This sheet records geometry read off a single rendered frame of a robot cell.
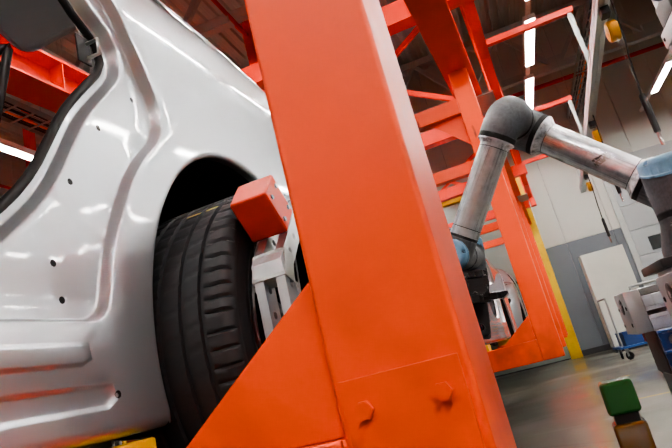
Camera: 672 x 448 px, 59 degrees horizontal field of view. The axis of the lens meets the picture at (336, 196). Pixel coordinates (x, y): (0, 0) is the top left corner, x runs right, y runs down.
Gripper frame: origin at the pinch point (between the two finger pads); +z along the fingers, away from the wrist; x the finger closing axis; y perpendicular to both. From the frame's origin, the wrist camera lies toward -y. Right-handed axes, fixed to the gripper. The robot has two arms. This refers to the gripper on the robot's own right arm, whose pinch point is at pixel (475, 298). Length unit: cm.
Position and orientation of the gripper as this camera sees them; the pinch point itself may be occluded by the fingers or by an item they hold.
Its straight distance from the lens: 143.4
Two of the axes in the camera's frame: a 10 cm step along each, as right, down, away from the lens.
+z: -2.5, -1.9, -9.5
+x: 9.6, -1.4, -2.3
